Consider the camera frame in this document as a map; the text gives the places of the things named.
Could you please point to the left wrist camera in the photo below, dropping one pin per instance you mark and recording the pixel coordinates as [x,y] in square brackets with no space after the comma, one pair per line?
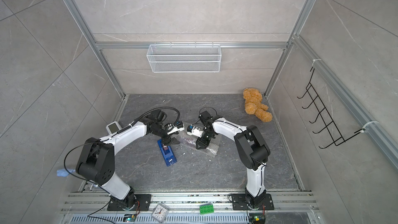
[174,128]

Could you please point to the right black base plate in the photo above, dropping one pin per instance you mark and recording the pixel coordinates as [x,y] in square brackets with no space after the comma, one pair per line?
[247,201]

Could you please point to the black wall hook rack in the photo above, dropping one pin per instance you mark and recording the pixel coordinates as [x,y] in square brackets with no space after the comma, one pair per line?
[324,116]

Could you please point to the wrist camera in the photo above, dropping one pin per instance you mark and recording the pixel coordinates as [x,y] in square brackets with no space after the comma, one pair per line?
[174,128]
[193,130]

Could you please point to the green toy brick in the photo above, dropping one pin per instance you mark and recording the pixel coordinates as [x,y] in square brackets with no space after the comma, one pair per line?
[206,209]

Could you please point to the brown teddy bear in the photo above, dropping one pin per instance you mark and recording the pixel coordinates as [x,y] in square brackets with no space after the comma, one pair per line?
[254,106]

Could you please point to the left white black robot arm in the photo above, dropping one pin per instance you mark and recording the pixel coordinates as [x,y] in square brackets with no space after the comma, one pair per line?
[96,162]

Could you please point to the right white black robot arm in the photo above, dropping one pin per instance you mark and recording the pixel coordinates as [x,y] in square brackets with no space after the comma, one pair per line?
[253,152]

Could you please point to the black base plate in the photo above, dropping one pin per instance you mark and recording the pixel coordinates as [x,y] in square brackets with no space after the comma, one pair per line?
[247,201]
[130,203]

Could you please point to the small white analog clock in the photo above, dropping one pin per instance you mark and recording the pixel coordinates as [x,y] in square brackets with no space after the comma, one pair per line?
[160,213]

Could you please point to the white wire mesh basket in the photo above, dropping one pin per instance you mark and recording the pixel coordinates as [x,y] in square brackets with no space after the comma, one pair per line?
[184,58]

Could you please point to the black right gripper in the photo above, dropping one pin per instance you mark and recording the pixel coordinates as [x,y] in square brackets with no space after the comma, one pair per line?
[202,143]

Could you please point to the white digital clock display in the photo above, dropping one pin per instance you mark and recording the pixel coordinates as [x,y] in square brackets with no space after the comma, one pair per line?
[113,127]

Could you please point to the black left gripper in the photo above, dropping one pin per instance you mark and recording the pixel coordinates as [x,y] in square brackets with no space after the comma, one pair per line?
[170,141]

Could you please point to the blue tape dispenser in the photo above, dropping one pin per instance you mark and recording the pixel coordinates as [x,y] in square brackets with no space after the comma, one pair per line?
[167,154]

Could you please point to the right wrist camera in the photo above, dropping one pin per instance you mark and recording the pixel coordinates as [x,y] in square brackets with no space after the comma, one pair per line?
[193,130]

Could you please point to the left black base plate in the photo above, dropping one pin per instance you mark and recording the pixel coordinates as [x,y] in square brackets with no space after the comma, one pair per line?
[130,203]

